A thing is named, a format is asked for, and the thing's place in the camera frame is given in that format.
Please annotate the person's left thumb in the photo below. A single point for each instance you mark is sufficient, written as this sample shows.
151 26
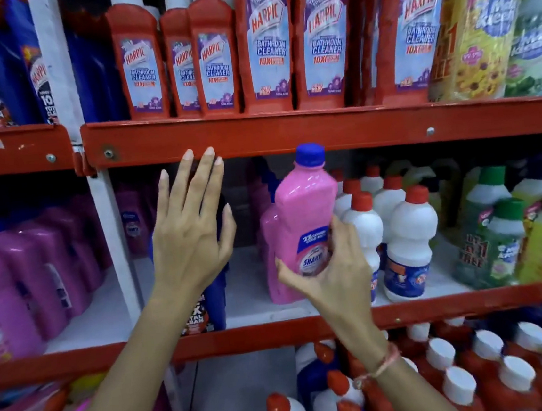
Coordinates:
228 231

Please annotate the person's left forearm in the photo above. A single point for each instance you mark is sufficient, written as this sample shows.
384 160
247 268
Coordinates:
126 387

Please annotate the group of white red-capped bottles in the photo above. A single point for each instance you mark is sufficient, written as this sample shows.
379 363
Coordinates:
407 241

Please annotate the group of blue red-capped bottles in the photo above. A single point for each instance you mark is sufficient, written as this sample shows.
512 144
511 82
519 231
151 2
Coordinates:
315 396

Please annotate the short red shelf beam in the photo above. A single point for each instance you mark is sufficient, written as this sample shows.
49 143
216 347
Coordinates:
9 150

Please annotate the white shelf board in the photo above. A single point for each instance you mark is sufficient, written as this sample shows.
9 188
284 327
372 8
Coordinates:
249 292

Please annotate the person's left hand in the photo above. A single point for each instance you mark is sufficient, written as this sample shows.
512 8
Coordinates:
185 243

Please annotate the yellow floral cleaner bottle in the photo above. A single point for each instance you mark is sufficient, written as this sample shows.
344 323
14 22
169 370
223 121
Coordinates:
479 31

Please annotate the long red shelf beam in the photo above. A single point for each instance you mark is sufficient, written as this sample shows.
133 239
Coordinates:
321 130

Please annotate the group of purple pink bottles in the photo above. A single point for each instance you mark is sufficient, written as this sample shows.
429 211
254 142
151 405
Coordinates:
23 282

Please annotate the person's right hand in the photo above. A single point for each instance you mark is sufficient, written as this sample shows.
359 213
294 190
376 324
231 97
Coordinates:
345 291

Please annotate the person's right forearm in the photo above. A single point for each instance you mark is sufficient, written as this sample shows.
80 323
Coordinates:
406 391

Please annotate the person's left middle finger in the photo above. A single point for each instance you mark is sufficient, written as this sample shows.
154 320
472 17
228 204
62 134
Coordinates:
203 178

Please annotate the green bottle with green cap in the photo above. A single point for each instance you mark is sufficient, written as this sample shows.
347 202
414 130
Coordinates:
491 252

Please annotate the narrow blue cleaner bottle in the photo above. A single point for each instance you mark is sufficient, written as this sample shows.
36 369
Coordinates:
40 77

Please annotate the row of red cleaner bottles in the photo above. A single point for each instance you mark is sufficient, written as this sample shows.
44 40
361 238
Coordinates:
278 42

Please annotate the person's left little finger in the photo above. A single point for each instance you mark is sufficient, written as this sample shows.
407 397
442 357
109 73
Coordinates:
163 195

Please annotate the pink thread wrist band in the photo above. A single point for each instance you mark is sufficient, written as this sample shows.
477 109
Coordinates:
382 367

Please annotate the pale green bottle green cap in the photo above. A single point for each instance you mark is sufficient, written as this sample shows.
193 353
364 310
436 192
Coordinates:
482 190

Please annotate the pink cleaner bottle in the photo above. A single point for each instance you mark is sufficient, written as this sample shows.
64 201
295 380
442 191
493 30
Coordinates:
275 265

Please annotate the dark blue bottle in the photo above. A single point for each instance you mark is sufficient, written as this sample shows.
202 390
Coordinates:
214 305

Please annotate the red shelf beam with scuffs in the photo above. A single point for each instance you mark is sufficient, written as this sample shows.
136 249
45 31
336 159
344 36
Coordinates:
246 337

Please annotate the pink bottle with blue cap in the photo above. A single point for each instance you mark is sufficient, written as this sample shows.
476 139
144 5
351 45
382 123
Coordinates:
303 209

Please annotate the white shelf upright post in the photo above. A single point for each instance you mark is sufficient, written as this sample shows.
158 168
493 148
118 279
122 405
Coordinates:
113 239

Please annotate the group of red white-capped bottles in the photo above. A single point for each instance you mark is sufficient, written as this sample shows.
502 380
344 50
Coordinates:
496 372

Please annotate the person's right thumb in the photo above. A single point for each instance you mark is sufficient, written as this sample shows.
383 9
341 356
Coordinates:
290 278

